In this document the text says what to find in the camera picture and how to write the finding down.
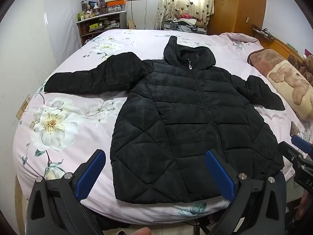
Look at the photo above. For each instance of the wall power socket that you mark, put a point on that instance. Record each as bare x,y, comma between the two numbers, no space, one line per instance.
23,107

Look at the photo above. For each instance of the bed with floral sheet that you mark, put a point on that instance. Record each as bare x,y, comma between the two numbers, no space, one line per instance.
80,151

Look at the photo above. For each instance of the black puffer jacket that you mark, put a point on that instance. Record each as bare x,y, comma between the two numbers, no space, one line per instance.
171,117

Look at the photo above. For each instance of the wooden shelf unit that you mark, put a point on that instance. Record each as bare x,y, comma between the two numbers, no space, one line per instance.
102,29

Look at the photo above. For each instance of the white cabinet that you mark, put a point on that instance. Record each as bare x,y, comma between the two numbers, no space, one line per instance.
144,12

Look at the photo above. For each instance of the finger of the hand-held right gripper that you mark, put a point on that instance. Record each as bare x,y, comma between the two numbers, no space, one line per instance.
291,151
302,144

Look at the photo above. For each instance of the heart print curtain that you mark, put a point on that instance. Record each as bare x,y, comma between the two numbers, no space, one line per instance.
181,2

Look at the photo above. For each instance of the brown teddy bear plush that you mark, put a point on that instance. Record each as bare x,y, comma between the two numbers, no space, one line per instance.
308,71

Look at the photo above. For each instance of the wooden headboard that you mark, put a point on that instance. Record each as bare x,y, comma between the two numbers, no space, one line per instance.
278,44

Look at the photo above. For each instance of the brown bear print pillow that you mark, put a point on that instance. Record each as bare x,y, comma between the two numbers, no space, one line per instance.
288,83

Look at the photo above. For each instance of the pile of clothes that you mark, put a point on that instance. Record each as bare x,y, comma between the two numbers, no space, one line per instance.
185,24

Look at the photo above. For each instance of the wooden wardrobe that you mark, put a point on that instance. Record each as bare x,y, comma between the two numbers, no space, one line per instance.
234,9

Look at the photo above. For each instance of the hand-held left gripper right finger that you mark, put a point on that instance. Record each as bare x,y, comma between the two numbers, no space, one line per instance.
220,173

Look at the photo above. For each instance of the person's left hand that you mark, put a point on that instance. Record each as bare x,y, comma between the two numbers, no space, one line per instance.
143,231

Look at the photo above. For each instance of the orange storage box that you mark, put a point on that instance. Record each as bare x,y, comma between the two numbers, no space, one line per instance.
116,5

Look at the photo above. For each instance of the row of bottles and jars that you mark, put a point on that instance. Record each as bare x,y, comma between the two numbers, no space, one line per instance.
89,11

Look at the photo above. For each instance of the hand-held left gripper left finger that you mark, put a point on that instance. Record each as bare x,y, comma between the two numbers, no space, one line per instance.
90,171

